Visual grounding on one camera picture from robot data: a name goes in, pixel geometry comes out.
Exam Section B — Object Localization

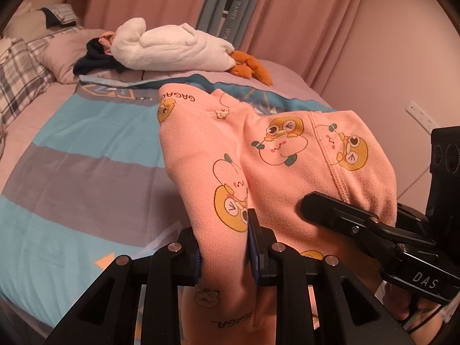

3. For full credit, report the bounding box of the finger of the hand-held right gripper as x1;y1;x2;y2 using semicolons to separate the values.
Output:
300;191;414;259
395;204;432;238

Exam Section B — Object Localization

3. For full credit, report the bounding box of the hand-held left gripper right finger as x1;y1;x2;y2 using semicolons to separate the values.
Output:
247;208;417;345

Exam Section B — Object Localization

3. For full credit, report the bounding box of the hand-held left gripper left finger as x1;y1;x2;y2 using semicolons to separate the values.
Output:
43;228;202;345

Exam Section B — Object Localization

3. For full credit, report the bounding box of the pink cartoon print shirt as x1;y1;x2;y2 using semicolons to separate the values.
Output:
157;83;398;345

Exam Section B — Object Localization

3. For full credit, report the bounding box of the person's right hand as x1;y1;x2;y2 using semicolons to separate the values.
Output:
381;280;453;345

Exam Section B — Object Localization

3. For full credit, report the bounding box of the blue grey striped blanket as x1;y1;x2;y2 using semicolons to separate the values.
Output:
0;72;335;327

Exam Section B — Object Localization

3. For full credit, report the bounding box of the bed with pink sheet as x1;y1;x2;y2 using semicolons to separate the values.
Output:
0;27;336;331

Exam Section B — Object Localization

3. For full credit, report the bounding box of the pink curtain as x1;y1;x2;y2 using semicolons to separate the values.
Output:
84;0;371;90

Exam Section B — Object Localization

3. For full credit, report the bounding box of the white goose plush toy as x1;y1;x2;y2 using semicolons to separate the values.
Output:
110;17;274;86

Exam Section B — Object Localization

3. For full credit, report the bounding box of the dark navy garment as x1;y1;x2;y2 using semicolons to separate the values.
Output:
73;38;124;77

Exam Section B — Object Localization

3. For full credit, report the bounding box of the blue grey curtain panel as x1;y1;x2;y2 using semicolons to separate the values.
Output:
196;0;277;49

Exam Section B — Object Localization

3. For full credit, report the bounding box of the small pink cloth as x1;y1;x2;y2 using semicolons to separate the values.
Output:
99;30;116;49

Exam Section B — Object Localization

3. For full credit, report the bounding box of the pink pillow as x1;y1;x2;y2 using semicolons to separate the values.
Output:
38;29;108;85

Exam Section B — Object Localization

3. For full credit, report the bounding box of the plaid pillow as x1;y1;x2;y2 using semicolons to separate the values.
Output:
0;27;85;130

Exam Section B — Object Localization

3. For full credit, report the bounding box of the dark striped pillow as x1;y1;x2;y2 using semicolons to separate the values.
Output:
39;3;78;27

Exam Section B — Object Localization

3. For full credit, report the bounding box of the beige pillow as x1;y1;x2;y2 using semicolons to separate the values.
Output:
5;9;51;38

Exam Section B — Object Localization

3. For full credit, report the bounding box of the white wall socket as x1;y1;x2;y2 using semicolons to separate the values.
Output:
406;101;437;130

